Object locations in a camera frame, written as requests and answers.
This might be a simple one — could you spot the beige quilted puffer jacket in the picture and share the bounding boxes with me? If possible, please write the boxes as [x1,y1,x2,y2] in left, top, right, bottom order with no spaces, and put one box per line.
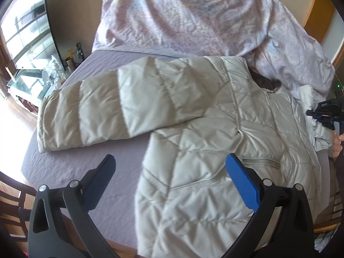
[37,57,332,257]

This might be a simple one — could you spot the person's right hand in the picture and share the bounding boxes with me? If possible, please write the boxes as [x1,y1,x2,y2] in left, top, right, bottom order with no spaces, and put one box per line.
[332,131,344,159]

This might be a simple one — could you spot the dark wooden chair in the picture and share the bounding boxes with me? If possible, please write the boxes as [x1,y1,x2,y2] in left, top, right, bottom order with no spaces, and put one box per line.
[1,172,37,243]

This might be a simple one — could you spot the lilac bed sheet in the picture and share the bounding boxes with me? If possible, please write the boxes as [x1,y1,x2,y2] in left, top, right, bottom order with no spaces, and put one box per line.
[20,48,173,250]

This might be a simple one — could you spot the wooden headboard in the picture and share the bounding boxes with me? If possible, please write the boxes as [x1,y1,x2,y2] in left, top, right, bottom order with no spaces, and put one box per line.
[303,0,343,69]

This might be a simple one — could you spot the bottles on side table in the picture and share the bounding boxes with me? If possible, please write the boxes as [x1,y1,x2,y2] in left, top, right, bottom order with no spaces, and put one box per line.
[65,42,85,73]

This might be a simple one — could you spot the pink floral duvet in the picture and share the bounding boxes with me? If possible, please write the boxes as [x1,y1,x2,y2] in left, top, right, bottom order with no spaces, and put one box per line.
[92,0,335,98]

